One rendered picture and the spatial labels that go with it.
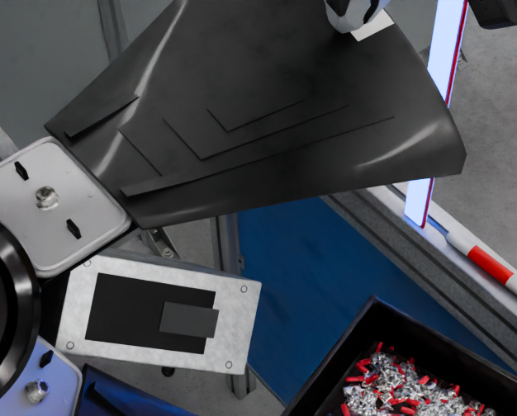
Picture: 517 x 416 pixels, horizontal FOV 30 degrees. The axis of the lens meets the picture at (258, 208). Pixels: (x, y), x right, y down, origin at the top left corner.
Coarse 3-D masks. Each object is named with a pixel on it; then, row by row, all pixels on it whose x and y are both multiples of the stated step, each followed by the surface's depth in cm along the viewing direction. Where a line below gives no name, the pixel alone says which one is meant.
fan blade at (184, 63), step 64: (192, 0) 64; (256, 0) 64; (320, 0) 64; (128, 64) 61; (192, 64) 61; (256, 64) 61; (320, 64) 62; (384, 64) 63; (64, 128) 59; (128, 128) 58; (192, 128) 58; (256, 128) 59; (320, 128) 60; (384, 128) 61; (448, 128) 63; (128, 192) 55; (192, 192) 56; (256, 192) 57; (320, 192) 58
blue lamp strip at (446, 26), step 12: (444, 0) 73; (456, 0) 72; (444, 12) 73; (456, 12) 72; (444, 24) 74; (456, 24) 73; (444, 36) 75; (456, 36) 74; (432, 48) 77; (444, 48) 76; (432, 60) 78; (444, 60) 77; (432, 72) 79; (444, 72) 77; (444, 84) 78; (444, 96) 79; (420, 180) 89; (408, 192) 92; (420, 192) 90; (408, 204) 93; (420, 204) 91; (420, 216) 92
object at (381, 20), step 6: (384, 12) 65; (378, 18) 64; (384, 18) 64; (390, 18) 65; (366, 24) 64; (372, 24) 64; (378, 24) 64; (384, 24) 64; (390, 24) 64; (360, 30) 64; (366, 30) 64; (372, 30) 64; (378, 30) 64; (354, 36) 63; (360, 36) 63; (366, 36) 64
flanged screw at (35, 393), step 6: (30, 384) 56; (36, 384) 56; (42, 384) 56; (48, 384) 56; (30, 390) 56; (36, 390) 56; (42, 390) 56; (48, 390) 56; (30, 396) 56; (36, 396) 56; (42, 396) 56; (36, 402) 56
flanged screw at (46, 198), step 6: (36, 192) 55; (42, 192) 56; (48, 192) 56; (54, 192) 55; (36, 198) 55; (42, 198) 55; (48, 198) 55; (54, 198) 55; (36, 204) 56; (42, 204) 55; (48, 204) 55; (54, 204) 56
